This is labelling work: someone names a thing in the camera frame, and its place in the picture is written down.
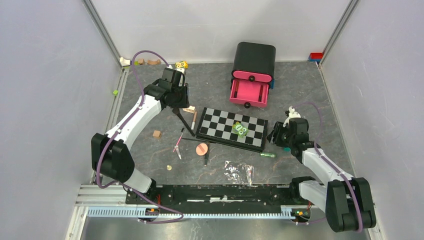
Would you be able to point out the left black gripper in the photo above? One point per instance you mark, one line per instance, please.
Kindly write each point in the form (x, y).
(184, 103)

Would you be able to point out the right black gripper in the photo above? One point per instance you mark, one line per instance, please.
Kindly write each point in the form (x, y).
(279, 128)

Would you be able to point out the green tube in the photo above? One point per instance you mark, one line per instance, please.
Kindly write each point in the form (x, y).
(267, 155)

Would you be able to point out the beige white makeup pen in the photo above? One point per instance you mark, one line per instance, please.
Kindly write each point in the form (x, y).
(194, 120)

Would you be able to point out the black eyeliner pencil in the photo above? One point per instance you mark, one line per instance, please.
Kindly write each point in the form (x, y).
(207, 154)

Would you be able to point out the red lip gloss tube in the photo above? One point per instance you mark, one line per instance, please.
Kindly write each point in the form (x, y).
(260, 96)

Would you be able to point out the dark red pencil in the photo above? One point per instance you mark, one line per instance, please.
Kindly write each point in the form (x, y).
(235, 91)

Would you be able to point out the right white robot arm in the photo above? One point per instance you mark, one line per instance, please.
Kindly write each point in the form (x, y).
(346, 200)

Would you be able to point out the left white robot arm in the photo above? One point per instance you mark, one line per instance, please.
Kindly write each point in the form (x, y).
(110, 152)

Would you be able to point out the black makeup brush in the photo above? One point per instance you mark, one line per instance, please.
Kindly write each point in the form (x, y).
(177, 112)

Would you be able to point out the yellow toy block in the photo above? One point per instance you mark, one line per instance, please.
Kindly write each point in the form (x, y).
(181, 65)

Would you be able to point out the white lego brick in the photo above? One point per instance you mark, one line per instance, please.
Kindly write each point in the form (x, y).
(191, 109)

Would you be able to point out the wooden arch block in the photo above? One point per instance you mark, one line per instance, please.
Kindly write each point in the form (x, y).
(154, 62)

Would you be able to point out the green owl toy block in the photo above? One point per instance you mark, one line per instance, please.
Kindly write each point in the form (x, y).
(239, 129)

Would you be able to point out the clear plastic wrapper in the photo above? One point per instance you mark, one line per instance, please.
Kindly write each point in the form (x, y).
(239, 173)

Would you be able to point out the brown wooden cube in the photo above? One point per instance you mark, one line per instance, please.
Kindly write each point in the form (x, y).
(157, 134)

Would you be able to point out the black white chessboard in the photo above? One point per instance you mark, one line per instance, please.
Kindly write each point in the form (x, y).
(216, 126)

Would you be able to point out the white toy block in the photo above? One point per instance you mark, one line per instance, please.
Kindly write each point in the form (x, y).
(124, 62)

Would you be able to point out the pink lip gloss wand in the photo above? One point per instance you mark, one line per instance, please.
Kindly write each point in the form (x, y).
(176, 147)

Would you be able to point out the round pink powder puff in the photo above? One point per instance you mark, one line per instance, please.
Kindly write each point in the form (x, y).
(201, 149)

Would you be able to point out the black drawer cabinet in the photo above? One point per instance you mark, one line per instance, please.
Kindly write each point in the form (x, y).
(256, 58)

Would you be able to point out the red blue blocks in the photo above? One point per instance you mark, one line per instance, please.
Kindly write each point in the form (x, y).
(315, 56)

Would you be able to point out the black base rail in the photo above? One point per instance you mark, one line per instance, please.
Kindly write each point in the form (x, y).
(220, 199)

